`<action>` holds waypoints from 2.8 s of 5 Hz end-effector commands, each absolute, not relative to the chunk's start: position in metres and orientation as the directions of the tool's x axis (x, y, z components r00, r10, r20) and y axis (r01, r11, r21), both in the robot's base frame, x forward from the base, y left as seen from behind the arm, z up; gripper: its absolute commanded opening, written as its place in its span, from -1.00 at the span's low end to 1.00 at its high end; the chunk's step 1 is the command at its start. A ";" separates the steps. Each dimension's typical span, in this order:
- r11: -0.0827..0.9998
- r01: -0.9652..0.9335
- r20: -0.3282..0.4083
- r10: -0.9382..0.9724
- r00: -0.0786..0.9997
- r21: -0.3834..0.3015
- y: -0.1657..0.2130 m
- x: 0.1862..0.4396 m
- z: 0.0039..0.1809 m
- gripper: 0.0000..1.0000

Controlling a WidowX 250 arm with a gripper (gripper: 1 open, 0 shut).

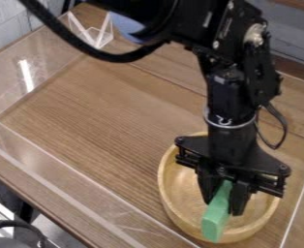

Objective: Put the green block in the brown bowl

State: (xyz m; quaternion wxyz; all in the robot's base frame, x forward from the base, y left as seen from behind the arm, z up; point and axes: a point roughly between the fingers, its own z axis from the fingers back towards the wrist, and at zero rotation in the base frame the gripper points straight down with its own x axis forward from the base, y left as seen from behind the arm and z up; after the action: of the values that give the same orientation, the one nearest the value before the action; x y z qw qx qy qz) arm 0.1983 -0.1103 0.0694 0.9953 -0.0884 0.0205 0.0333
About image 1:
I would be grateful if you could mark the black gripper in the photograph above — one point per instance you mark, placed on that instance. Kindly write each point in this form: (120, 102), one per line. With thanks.
(228, 152)

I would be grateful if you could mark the green rectangular block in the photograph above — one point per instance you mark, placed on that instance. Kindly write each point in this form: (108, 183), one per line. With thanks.
(216, 214)

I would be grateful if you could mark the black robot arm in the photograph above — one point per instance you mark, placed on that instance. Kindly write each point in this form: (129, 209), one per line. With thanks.
(225, 32)

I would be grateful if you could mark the brown wooden bowl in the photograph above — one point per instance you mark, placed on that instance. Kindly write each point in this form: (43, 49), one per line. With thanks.
(184, 205)

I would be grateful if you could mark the clear acrylic tray wall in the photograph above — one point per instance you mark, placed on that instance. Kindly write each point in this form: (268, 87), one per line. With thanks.
(89, 211)

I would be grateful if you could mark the clear acrylic corner bracket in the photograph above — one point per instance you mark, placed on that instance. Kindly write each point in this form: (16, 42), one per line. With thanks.
(97, 37)

